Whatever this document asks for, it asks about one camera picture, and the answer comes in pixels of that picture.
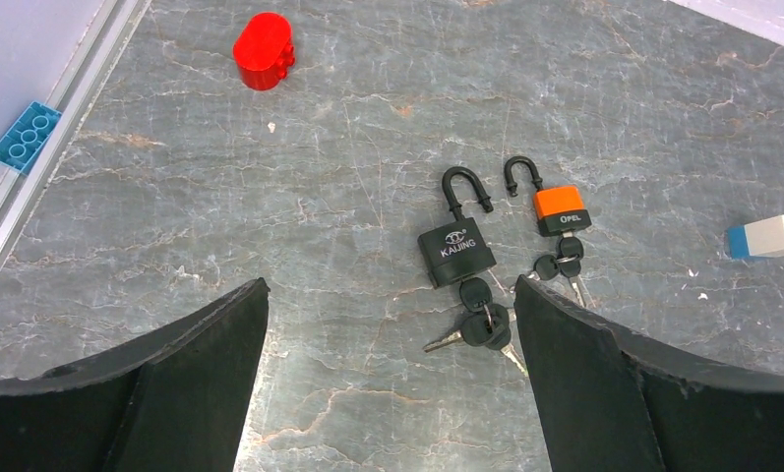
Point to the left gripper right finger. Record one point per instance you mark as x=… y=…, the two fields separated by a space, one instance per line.
x=612 y=399

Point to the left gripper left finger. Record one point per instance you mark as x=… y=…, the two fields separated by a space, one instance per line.
x=173 y=399

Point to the black key bunch small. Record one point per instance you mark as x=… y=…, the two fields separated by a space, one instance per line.
x=565 y=262

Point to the black key bunch large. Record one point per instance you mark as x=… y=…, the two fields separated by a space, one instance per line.
x=487 y=324

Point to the orange black padlock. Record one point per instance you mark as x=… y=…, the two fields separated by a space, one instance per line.
x=559 y=210

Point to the white blue cube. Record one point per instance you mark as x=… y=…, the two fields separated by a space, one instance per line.
x=759 y=239

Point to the blue lego brick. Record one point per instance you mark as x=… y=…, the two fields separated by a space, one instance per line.
x=21 y=145

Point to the red cylinder block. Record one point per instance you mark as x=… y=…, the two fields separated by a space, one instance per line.
x=264 y=52

